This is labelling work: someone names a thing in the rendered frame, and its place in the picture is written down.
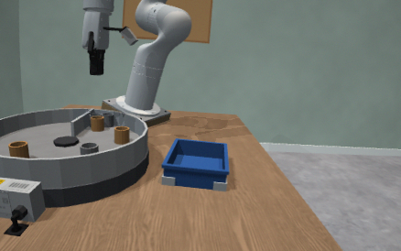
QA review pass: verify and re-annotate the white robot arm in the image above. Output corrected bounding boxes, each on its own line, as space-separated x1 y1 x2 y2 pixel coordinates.
83 0 191 117

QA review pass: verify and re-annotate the bronze bushing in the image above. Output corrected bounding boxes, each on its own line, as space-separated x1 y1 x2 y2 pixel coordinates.
8 141 29 158
91 116 104 132
114 126 129 145

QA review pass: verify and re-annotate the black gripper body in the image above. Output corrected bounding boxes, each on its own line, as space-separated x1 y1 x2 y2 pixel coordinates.
82 10 112 49

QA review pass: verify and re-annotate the blue shallow tray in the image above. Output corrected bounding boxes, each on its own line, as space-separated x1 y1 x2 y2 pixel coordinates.
161 138 229 191

